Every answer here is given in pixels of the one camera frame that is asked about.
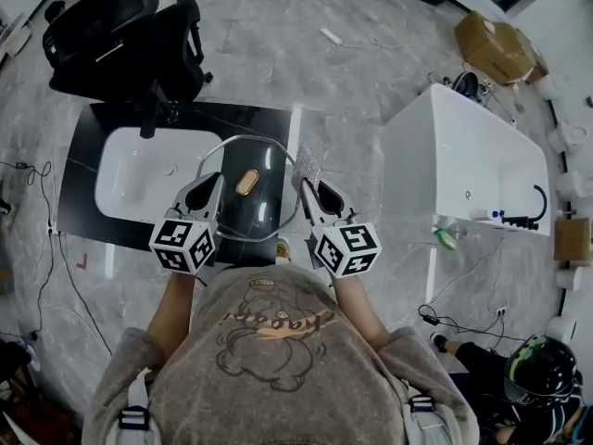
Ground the person's grey printed shirt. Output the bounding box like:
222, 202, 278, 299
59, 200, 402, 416
82, 264, 481, 445

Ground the person's left forearm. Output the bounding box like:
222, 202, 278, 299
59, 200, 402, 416
146, 270, 196, 357

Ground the black office chair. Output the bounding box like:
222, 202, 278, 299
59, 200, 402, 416
42, 0, 215, 104

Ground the person's right forearm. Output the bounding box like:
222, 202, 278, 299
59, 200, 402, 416
330, 273, 391, 352

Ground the green bottle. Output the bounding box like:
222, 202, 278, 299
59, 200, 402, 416
433, 228, 460, 251

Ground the white round stand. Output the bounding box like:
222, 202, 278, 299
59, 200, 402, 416
0, 12, 33, 57

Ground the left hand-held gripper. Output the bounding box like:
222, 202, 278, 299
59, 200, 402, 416
148, 172, 226, 275

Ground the black round device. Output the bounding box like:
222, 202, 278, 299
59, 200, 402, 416
450, 70, 481, 99

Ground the small cardboard box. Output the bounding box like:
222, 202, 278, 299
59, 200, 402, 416
553, 216, 593, 263

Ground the black floor cable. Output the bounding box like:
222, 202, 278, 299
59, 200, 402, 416
0, 159, 114, 357

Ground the white bathtub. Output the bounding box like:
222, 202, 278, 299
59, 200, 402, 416
381, 83, 552, 237

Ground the black marble vanity unit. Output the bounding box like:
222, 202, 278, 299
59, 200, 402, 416
56, 100, 294, 267

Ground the black sink faucet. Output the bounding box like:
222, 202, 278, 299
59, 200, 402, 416
138, 80, 181, 140

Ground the white sink basin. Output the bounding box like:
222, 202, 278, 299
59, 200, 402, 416
94, 126, 224, 226

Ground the camouflage helmet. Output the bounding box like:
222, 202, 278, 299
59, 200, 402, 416
503, 335, 578, 406

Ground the large cardboard box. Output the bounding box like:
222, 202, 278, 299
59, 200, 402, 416
453, 10, 550, 87

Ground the black cable with adapter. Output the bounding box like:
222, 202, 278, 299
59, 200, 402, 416
418, 303, 528, 343

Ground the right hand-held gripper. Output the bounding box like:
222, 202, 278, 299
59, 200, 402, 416
299, 178, 382, 279

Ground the silver mesh scrub cloth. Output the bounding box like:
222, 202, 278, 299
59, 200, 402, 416
291, 145, 323, 192

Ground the grey harness strap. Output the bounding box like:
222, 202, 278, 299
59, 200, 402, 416
401, 381, 456, 445
117, 367, 153, 445

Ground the black curved bathtub faucet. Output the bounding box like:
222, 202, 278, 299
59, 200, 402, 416
501, 184, 549, 232

